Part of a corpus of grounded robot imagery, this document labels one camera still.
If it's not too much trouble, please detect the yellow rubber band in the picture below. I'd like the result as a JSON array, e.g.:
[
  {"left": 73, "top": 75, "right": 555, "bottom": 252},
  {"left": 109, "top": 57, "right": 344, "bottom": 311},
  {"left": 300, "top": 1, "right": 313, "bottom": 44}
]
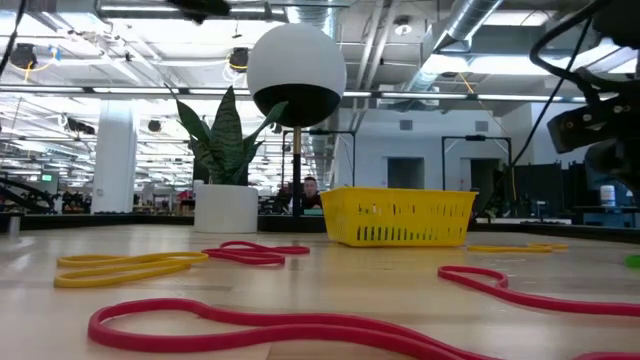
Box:
[
  {"left": 53, "top": 251, "right": 210, "bottom": 290},
  {"left": 466, "top": 242, "right": 570, "bottom": 254}
]

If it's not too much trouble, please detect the red rubber band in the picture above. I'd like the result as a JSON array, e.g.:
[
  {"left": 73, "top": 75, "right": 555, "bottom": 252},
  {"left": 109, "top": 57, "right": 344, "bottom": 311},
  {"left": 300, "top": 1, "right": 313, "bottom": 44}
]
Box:
[
  {"left": 201, "top": 240, "right": 311, "bottom": 267},
  {"left": 437, "top": 265, "right": 640, "bottom": 318},
  {"left": 87, "top": 297, "right": 640, "bottom": 360}
]

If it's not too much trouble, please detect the yellow plastic slotted bin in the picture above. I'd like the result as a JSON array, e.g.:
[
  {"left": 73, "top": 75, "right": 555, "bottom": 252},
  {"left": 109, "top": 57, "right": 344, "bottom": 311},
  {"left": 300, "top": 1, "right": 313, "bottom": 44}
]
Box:
[{"left": 319, "top": 186, "right": 479, "bottom": 248}]

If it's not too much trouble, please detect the black partition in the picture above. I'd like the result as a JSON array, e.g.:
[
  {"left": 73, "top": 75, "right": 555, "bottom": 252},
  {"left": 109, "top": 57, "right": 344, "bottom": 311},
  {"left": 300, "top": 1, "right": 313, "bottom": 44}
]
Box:
[{"left": 513, "top": 162, "right": 591, "bottom": 216}]

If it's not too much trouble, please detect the person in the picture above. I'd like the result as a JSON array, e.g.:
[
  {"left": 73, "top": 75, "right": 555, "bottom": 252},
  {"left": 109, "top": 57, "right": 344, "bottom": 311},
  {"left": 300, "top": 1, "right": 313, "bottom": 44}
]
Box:
[{"left": 298, "top": 175, "right": 324, "bottom": 211}]

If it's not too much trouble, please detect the white globe lamp black stand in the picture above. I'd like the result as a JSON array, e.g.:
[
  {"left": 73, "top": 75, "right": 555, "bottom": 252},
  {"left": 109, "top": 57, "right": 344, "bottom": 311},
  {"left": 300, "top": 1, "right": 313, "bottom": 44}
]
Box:
[{"left": 246, "top": 22, "right": 348, "bottom": 219}]

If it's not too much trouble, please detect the green snake plant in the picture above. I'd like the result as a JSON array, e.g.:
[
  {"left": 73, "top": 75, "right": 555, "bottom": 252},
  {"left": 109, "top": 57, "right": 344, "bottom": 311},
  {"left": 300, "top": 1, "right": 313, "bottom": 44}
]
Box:
[{"left": 167, "top": 84, "right": 290, "bottom": 187}]

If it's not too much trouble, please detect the white plant pot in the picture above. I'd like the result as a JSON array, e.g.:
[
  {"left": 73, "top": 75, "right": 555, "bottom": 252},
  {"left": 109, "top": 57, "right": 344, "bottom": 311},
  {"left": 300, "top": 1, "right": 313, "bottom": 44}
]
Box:
[{"left": 193, "top": 183, "right": 260, "bottom": 235}]

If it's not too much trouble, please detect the white pillar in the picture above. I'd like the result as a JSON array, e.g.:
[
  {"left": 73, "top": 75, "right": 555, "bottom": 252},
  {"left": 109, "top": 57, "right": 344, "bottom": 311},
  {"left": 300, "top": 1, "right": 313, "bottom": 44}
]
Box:
[{"left": 90, "top": 99, "right": 139, "bottom": 215}]

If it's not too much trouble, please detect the thin black cable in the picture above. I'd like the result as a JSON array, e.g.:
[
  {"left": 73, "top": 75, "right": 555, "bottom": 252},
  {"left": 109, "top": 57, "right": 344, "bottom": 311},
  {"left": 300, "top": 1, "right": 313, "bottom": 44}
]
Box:
[{"left": 472, "top": 19, "right": 594, "bottom": 219}]

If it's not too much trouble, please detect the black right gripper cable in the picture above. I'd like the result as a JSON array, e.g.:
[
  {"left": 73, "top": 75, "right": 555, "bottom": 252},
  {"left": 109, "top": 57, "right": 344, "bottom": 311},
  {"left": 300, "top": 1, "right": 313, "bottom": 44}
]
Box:
[{"left": 528, "top": 0, "right": 640, "bottom": 94}]

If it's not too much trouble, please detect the silver air duct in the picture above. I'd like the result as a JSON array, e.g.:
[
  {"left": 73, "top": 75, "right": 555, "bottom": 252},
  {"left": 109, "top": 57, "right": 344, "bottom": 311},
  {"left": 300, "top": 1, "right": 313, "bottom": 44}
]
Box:
[{"left": 399, "top": 0, "right": 504, "bottom": 96}]

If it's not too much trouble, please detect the black aluminium table frame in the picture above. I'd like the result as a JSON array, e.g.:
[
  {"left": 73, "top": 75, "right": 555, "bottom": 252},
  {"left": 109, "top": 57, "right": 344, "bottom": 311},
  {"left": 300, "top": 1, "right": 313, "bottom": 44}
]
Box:
[{"left": 0, "top": 212, "right": 640, "bottom": 246}]

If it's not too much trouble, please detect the black ceiling cable reel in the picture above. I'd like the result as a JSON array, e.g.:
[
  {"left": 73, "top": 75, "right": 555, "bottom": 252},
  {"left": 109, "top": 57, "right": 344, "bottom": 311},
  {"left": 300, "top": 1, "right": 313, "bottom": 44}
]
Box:
[
  {"left": 9, "top": 43, "right": 39, "bottom": 71},
  {"left": 228, "top": 47, "right": 250, "bottom": 74}
]

